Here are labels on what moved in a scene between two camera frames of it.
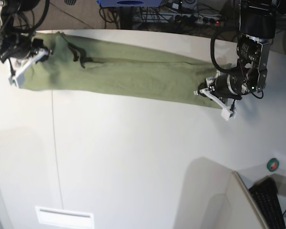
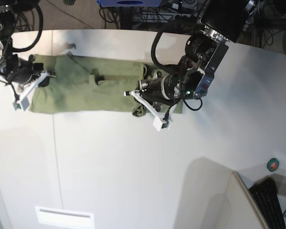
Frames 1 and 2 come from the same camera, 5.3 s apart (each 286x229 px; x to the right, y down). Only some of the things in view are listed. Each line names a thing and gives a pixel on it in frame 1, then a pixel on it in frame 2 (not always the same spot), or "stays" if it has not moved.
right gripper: x=224 y=88 to x=163 y=92
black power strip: x=194 y=18 stays
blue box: x=129 y=3 stays
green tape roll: x=272 y=164 stays
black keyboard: x=264 y=193 stays
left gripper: x=24 y=52 to x=26 y=75
